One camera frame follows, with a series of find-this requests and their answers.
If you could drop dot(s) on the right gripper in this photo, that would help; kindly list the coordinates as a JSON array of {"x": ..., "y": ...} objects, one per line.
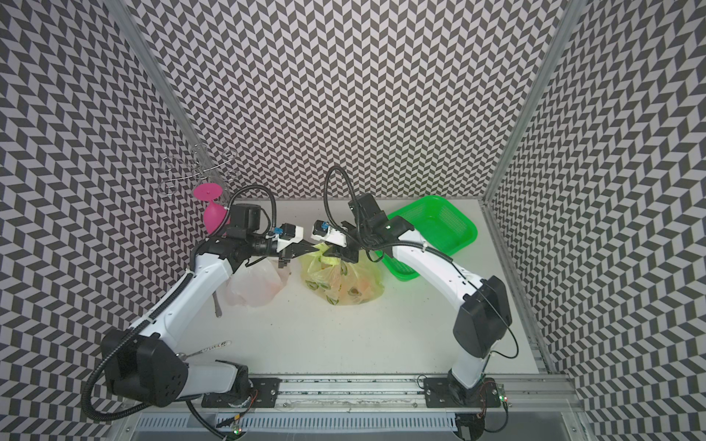
[{"x": 343, "y": 253}]

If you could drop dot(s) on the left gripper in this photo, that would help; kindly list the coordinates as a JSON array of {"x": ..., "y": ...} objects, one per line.
[{"x": 304, "y": 247}]

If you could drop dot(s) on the yellow green plastic bag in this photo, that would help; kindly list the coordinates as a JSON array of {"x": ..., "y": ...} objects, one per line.
[{"x": 341, "y": 283}]

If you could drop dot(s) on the white plastic bag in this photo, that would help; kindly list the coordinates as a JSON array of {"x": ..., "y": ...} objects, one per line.
[{"x": 255, "y": 286}]

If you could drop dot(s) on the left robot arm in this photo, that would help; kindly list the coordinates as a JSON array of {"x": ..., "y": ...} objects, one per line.
[{"x": 142, "y": 363}]

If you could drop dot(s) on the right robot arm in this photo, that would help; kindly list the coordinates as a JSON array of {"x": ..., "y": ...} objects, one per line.
[{"x": 483, "y": 316}]

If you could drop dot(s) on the green plastic basket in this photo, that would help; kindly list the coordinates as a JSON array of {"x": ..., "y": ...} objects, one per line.
[{"x": 444, "y": 226}]

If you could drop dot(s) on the pink plastic cup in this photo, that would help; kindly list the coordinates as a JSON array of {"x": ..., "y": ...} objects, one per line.
[{"x": 213, "y": 216}]

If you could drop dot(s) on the metal knife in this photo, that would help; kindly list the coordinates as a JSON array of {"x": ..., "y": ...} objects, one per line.
[{"x": 217, "y": 307}]

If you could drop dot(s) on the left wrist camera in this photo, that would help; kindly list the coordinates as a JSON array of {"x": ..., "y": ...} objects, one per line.
[{"x": 287, "y": 234}]

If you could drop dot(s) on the wire rack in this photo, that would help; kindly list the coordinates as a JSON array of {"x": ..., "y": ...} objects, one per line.
[{"x": 180, "y": 174}]

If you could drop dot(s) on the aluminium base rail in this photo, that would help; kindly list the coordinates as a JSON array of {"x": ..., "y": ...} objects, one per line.
[{"x": 412, "y": 406}]

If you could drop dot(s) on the aluminium corner post right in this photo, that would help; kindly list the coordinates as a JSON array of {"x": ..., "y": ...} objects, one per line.
[{"x": 567, "y": 24}]

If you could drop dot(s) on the aluminium corner post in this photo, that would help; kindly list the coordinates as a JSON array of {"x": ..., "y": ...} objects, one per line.
[
  {"x": 155, "y": 75},
  {"x": 567, "y": 24}
]

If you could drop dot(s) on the aluminium corner post left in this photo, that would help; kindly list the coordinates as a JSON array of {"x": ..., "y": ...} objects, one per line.
[{"x": 155, "y": 75}]

